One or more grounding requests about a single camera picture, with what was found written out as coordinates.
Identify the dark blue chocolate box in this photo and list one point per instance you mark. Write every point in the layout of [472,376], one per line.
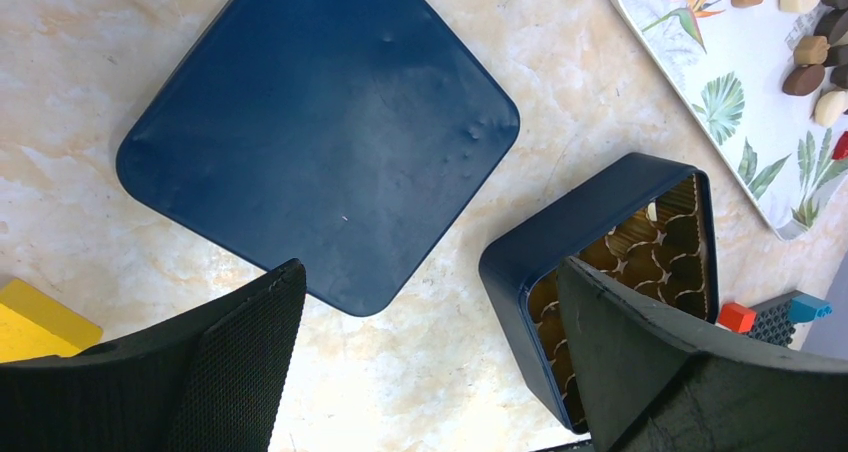
[603,222]

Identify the light blue lego brick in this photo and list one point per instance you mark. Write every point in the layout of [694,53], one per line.
[805,308]

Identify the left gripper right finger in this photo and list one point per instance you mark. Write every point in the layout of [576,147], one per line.
[654,378]

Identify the orange red cube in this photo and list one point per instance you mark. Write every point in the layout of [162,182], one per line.
[736,318]

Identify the yellow brick upper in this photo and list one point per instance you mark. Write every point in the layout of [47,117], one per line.
[35,325]

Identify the dark blue box lid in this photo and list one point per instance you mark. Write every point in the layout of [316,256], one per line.
[348,134]

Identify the leaf patterned tray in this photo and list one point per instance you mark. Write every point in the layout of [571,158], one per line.
[728,65]

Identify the white chocolate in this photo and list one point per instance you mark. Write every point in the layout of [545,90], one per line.
[652,213]

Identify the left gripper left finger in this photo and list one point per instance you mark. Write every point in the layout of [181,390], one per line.
[209,379]

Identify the grey lego baseplate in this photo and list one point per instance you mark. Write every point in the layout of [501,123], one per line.
[772,323]

